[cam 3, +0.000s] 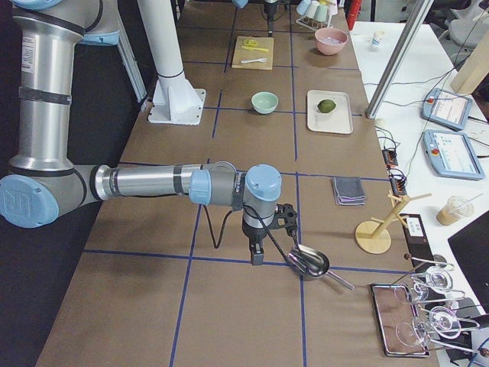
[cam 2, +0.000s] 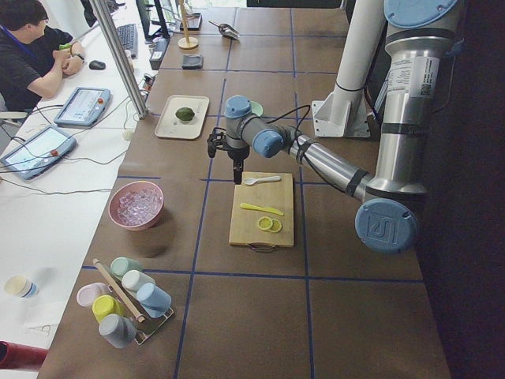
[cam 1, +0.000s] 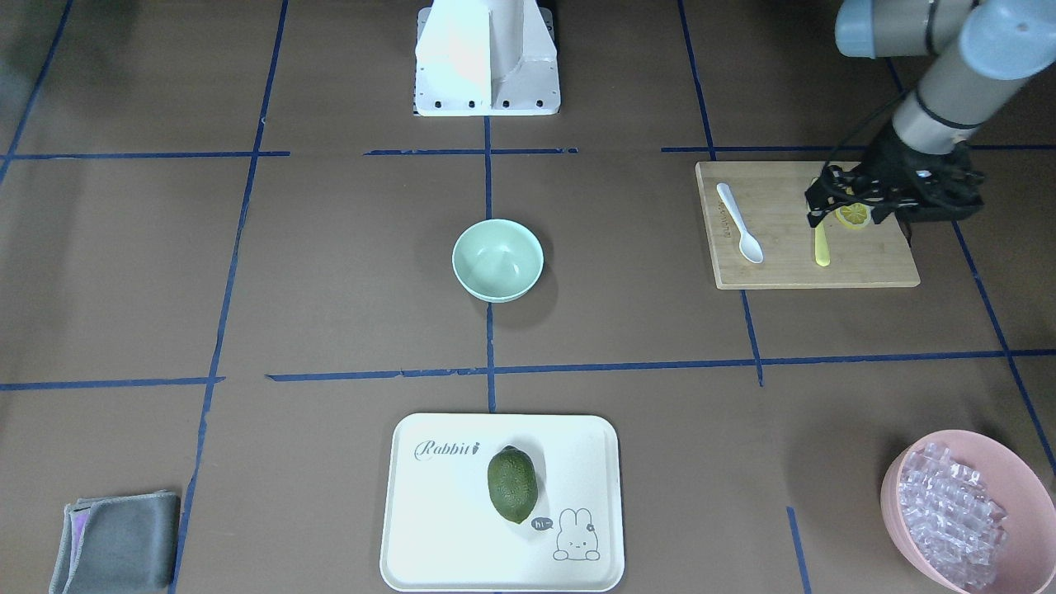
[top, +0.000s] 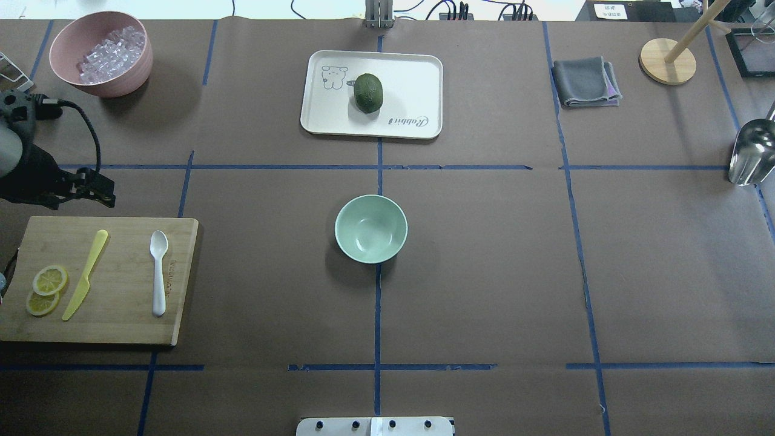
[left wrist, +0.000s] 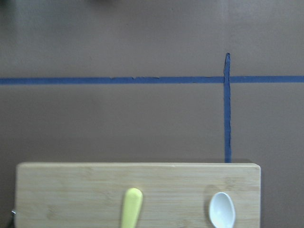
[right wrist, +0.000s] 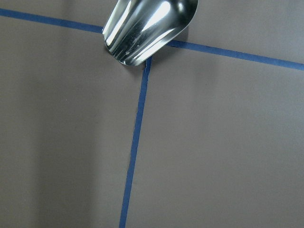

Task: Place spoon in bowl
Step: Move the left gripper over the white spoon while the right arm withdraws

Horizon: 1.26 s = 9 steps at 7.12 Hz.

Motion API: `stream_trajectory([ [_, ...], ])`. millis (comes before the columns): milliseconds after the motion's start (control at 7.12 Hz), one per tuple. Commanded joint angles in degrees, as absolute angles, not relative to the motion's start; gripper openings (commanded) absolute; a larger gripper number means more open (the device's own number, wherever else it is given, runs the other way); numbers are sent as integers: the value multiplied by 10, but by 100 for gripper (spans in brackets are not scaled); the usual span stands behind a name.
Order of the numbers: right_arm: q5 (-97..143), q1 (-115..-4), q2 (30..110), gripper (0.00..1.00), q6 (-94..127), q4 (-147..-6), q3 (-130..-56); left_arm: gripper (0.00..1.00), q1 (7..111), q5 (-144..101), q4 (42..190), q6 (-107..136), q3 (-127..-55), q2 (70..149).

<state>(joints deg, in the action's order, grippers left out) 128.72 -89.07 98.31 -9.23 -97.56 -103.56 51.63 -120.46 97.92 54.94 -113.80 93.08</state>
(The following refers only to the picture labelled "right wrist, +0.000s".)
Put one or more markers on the metal scoop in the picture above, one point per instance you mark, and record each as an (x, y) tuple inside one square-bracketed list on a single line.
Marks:
[(137, 29)]

